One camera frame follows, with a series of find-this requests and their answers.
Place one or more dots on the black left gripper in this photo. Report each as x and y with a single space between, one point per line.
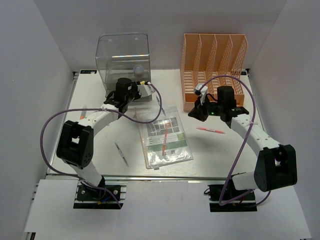
134 86

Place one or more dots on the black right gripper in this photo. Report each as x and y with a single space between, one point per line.
198 112

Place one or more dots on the clear paper clip tub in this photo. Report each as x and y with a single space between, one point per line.
138 70

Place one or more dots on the clear grey drawer organizer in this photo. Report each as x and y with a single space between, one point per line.
116 55

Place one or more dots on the orange highlighter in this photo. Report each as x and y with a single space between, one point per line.
83 112

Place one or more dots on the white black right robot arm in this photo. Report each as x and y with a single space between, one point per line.
276 165

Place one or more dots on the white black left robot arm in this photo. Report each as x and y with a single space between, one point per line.
76 141

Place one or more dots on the pink red pen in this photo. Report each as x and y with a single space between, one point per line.
210 130

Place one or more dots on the blue white pen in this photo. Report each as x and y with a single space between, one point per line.
158 101

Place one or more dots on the orange red pen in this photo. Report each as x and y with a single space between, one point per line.
164 142

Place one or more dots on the clear mesh zipper pouch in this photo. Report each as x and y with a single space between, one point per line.
152 135

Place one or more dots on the orange file rack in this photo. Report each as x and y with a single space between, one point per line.
208 55

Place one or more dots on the grey white pen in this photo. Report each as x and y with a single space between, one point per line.
121 154

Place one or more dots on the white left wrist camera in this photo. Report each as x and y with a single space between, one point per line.
145 90

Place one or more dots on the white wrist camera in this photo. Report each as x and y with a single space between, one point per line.
145 90
201 90

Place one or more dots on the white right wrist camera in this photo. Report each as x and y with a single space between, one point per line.
201 90

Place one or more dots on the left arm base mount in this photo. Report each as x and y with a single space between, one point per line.
94 199

